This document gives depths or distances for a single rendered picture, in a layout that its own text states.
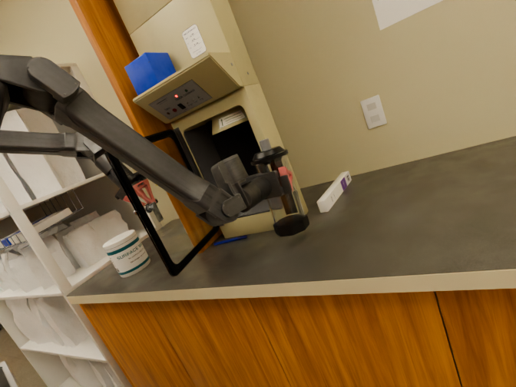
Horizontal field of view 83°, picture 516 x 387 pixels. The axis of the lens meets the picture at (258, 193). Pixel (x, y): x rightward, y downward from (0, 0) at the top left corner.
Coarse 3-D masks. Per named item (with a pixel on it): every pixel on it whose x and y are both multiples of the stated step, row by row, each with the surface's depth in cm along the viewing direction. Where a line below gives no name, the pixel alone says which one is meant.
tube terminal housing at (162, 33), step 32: (192, 0) 82; (224, 0) 87; (160, 32) 90; (224, 32) 83; (224, 96) 90; (256, 96) 91; (192, 128) 106; (256, 128) 90; (288, 160) 101; (224, 224) 111; (256, 224) 105
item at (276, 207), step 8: (280, 152) 77; (256, 160) 78; (272, 160) 77; (280, 160) 78; (256, 168) 80; (264, 168) 78; (272, 168) 78; (288, 168) 80; (280, 184) 78; (296, 192) 81; (272, 200) 80; (280, 200) 79; (288, 200) 79; (296, 200) 81; (272, 208) 81; (280, 208) 80; (288, 208) 80; (296, 208) 80; (272, 216) 83; (280, 216) 80; (288, 216) 80; (296, 216) 80; (304, 216) 83; (280, 224) 81; (288, 224) 80
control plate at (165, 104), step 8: (192, 80) 82; (176, 88) 85; (184, 88) 85; (192, 88) 85; (200, 88) 85; (168, 96) 88; (184, 96) 88; (192, 96) 88; (200, 96) 88; (208, 96) 88; (152, 104) 92; (160, 104) 92; (168, 104) 91; (176, 104) 91; (184, 104) 91; (192, 104) 91; (160, 112) 95; (176, 112) 95
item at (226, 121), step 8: (224, 112) 96; (232, 112) 96; (240, 112) 96; (216, 120) 98; (224, 120) 96; (232, 120) 95; (240, 120) 96; (248, 120) 96; (216, 128) 98; (224, 128) 96
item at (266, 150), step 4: (264, 140) 79; (268, 140) 80; (260, 144) 80; (264, 144) 80; (268, 144) 80; (264, 148) 80; (268, 148) 80; (272, 148) 80; (276, 148) 78; (280, 148) 79; (260, 152) 80; (264, 152) 78; (268, 152) 77; (272, 152) 77; (276, 152) 77; (256, 156) 79; (260, 156) 78; (264, 156) 77
